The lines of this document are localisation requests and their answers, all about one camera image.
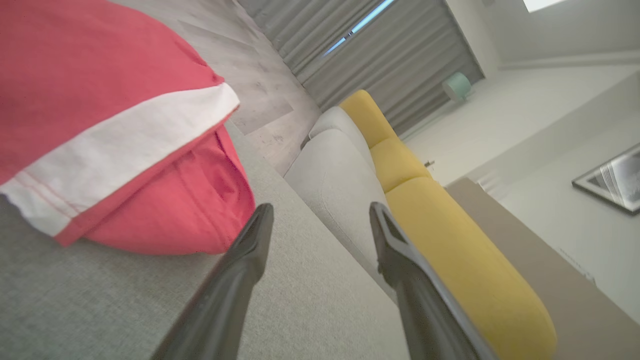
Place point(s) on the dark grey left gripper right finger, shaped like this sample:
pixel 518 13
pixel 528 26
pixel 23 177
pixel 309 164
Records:
pixel 420 310

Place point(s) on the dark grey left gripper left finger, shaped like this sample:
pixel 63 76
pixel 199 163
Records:
pixel 225 300

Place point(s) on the red shorts with white stripe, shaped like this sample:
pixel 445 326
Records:
pixel 100 75

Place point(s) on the yellow sofa back cushion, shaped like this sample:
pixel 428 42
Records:
pixel 470 270
pixel 400 162
pixel 367 115

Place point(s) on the beige ledge behind sofa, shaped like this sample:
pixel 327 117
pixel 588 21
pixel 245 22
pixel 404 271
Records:
pixel 550 280

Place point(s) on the grey pleated curtain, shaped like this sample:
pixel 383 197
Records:
pixel 400 60

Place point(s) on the framed wall picture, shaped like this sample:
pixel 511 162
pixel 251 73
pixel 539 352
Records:
pixel 617 180

